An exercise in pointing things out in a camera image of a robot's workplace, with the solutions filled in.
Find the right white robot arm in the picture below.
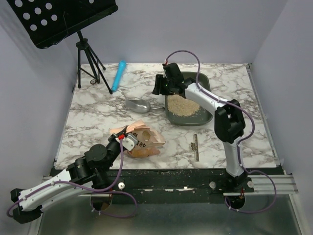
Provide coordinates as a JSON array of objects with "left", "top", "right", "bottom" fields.
[{"left": 153, "top": 63, "right": 247, "bottom": 192}]

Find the silver metal litter scoop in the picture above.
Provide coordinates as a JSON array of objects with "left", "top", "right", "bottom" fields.
[{"left": 125, "top": 99, "right": 165, "bottom": 114}]

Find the dark green litter tray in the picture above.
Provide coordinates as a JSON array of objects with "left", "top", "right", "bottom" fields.
[{"left": 165, "top": 71, "right": 214, "bottom": 126}]

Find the blue cylindrical handle tool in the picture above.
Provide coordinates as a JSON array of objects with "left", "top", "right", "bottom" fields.
[{"left": 112, "top": 60, "right": 127, "bottom": 92}]

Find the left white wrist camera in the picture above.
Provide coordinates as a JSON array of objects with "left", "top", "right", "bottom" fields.
[{"left": 116, "top": 133, "right": 138, "bottom": 151}]

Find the beige litter pile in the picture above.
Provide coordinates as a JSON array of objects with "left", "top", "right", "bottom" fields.
[{"left": 167, "top": 95, "right": 200, "bottom": 117}]

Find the aluminium extrusion rail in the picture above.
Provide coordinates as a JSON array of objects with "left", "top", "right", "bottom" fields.
[{"left": 218, "top": 175, "right": 298, "bottom": 196}]

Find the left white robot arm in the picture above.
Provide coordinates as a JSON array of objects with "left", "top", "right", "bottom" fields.
[{"left": 6, "top": 133, "right": 137, "bottom": 224}]

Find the orange cat litter bag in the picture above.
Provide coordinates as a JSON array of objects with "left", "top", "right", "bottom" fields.
[{"left": 109, "top": 119, "right": 166, "bottom": 158}]

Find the black perforated music stand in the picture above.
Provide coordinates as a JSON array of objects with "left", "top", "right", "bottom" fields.
[{"left": 8, "top": 0, "right": 118, "bottom": 88}]

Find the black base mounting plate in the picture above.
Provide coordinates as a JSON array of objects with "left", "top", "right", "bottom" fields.
[{"left": 48, "top": 167, "right": 255, "bottom": 204}]

